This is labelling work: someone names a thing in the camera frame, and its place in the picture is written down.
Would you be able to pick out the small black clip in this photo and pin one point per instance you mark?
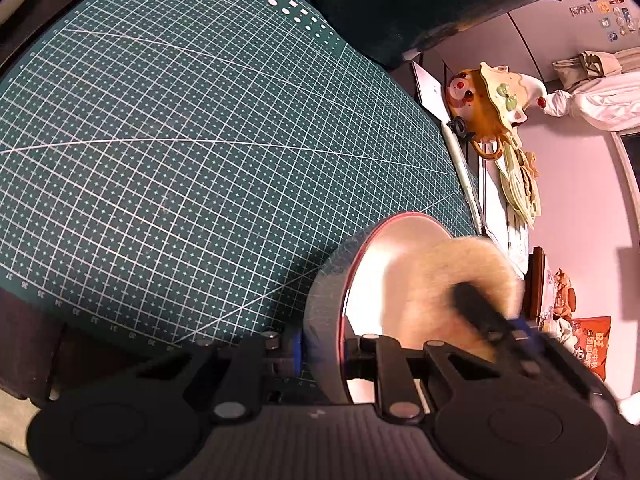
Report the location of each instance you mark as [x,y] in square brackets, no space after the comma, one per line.
[460,129]

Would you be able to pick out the pale green plastic frames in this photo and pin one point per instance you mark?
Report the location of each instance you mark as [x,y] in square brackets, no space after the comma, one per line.
[520,195]

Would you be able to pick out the crumpled white cloth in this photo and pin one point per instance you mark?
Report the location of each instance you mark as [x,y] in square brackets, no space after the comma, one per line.
[560,335]

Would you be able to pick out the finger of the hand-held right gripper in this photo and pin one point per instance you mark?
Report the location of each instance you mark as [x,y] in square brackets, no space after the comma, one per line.
[480,310]

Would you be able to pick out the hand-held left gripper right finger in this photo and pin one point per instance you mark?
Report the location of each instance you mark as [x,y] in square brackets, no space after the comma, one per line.
[352,357]

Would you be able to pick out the white bedding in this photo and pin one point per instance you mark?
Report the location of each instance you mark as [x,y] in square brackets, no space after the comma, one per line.
[610,102]

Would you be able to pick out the brown toy figure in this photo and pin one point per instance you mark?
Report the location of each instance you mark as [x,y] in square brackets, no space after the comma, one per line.
[564,295]

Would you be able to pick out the beige tote bag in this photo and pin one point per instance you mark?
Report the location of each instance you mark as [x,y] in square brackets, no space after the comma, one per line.
[590,65]

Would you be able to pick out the orange snack bag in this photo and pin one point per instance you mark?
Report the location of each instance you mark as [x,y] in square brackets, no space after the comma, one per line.
[592,345]

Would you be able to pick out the white paper card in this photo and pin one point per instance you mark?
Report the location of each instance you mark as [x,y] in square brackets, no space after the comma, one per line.
[430,90]

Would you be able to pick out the green cutting mat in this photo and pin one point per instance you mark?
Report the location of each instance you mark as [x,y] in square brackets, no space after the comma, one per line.
[175,160]

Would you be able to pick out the white pen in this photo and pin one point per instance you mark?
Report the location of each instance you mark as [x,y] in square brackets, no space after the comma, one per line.
[462,170]

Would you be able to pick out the brown wooden furniture frame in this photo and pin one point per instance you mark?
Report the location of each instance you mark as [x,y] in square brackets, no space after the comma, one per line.
[537,280]

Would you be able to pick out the dark green pitcher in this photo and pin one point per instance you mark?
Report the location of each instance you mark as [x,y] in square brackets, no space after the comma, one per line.
[425,0]

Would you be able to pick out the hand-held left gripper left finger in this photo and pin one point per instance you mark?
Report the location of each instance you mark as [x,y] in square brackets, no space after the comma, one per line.
[295,355]

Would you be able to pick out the orange cat-shaped ceramic pot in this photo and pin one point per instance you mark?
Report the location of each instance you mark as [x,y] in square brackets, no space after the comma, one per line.
[480,115]

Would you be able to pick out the beige fabric scrap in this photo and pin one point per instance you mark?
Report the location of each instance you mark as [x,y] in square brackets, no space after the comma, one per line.
[530,162]

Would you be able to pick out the grey bowl with red rim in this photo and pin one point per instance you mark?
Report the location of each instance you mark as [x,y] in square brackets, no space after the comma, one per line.
[370,280]

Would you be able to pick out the stack of white papers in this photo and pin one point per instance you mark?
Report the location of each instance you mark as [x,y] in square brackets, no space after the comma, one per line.
[492,205]

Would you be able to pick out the round beige sponge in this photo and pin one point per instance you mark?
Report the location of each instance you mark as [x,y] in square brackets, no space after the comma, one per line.
[450,270]

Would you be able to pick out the group of wall stickers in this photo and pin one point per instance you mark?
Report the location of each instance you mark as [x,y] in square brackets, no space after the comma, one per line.
[605,7]

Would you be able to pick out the dark window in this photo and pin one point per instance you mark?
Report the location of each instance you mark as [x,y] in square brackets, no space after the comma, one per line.
[632,170]

